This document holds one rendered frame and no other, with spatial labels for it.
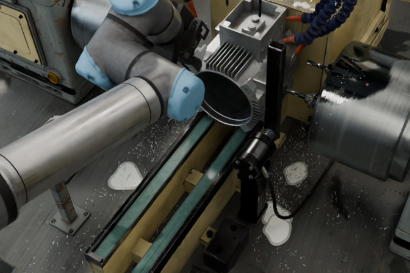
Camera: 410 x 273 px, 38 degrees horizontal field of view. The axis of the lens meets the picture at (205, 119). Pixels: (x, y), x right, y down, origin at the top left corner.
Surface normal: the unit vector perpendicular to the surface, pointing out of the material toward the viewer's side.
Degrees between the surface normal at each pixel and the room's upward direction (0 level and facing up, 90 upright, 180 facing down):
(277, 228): 0
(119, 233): 0
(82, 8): 51
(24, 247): 0
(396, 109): 36
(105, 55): 41
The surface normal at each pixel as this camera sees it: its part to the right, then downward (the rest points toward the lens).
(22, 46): -0.52, 0.66
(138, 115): 0.74, 0.09
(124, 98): 0.29, -0.64
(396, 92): -0.22, -0.39
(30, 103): -0.04, -0.66
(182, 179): 0.85, 0.37
